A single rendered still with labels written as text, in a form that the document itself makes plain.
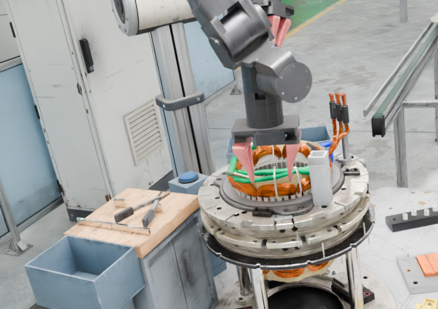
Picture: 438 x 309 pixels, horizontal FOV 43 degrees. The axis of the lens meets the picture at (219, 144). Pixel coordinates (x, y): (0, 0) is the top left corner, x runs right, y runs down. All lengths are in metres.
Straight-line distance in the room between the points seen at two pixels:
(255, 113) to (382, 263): 0.64
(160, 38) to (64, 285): 0.66
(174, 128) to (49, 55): 1.90
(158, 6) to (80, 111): 1.96
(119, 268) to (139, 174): 2.56
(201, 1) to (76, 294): 0.52
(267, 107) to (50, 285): 0.49
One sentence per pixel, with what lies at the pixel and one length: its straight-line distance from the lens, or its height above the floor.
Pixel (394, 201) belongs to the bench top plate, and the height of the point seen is 0.78.
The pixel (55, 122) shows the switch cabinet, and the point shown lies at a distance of 3.41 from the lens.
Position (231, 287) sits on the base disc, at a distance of 1.31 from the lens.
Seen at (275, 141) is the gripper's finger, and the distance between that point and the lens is 0.85.
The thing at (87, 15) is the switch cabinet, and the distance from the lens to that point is 3.21.
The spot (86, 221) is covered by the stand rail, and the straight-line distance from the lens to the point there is 1.12.
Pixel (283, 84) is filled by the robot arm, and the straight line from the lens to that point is 0.76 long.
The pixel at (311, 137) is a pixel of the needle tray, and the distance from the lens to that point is 1.41.
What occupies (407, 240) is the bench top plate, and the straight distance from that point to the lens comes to 1.46.
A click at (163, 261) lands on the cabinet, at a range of 1.08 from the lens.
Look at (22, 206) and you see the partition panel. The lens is 3.57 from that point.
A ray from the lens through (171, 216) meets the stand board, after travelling 1.08.
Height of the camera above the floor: 1.55
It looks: 20 degrees down
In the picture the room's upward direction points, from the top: 10 degrees counter-clockwise
